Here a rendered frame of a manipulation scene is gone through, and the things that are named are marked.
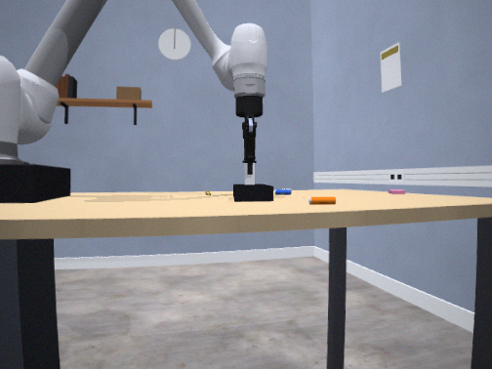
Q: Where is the orange battery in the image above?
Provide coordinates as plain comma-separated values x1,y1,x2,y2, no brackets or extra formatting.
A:
308,197,336,205

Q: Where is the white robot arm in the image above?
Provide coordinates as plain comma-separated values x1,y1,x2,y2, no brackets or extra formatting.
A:
0,0,267,164

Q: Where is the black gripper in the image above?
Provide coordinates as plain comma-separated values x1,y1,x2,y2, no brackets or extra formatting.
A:
236,95,263,185

